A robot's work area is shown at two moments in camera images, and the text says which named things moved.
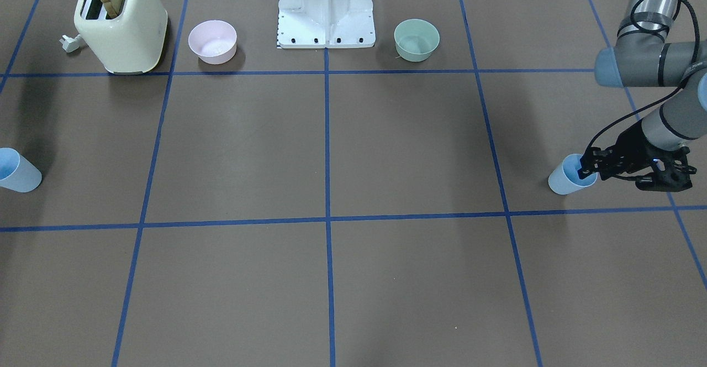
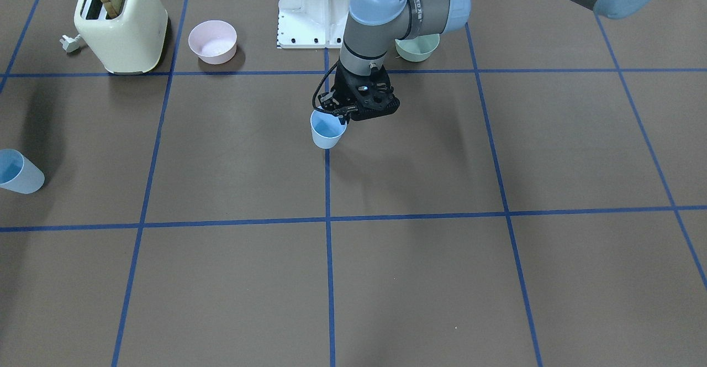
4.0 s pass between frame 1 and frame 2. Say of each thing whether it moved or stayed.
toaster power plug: stayed
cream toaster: stayed
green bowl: stayed
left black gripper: moved
